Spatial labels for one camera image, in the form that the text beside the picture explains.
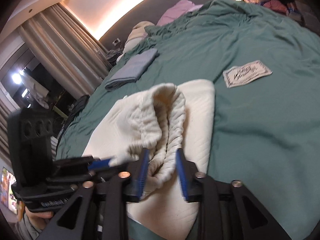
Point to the pink pillow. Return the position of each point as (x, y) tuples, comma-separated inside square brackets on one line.
[(180, 8)]

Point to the beige curtain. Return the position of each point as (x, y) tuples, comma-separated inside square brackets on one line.
[(66, 49)]

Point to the dark grey headboard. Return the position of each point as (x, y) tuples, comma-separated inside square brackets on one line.
[(147, 10)]

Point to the cream white knit pants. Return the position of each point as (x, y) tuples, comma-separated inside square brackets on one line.
[(162, 119)]

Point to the cream fabric label patch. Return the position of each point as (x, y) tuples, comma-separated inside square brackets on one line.
[(243, 75)]

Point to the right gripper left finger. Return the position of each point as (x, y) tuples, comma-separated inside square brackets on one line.
[(98, 210)]

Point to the person left hand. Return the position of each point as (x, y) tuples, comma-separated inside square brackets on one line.
[(39, 220)]

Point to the folded grey blue garment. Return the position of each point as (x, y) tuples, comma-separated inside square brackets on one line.
[(132, 70)]

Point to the wall power socket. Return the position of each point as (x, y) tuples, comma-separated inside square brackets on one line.
[(116, 42)]

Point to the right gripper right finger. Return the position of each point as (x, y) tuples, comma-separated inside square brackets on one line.
[(226, 210)]

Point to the green bed duvet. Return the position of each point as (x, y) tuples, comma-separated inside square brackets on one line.
[(265, 133)]

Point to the black jacket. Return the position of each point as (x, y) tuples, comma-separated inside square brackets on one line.
[(76, 109)]

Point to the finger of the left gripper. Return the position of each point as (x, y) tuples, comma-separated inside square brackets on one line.
[(100, 164)]

